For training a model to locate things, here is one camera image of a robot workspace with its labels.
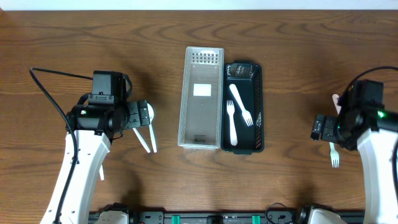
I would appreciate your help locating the white spoon near basket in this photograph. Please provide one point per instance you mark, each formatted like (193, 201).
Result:
(152, 134)

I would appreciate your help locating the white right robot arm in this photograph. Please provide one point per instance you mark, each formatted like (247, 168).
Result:
(373, 133)

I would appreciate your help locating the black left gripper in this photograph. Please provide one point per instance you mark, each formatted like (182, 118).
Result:
(143, 112)

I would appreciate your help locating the clear perforated plastic basket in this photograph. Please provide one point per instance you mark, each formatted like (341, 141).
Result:
(201, 102)

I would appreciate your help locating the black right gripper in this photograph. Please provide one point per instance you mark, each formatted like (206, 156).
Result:
(319, 128)

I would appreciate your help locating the white spoon under left arm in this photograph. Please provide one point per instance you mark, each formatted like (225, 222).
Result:
(101, 173)

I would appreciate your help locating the white plastic fork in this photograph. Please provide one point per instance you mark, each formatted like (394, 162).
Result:
(232, 128)
(245, 113)

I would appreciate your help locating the dark green plastic basket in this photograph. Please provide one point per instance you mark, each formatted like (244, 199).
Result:
(242, 126)

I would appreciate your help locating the pale green plastic fork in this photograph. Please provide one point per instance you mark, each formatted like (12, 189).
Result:
(334, 156)

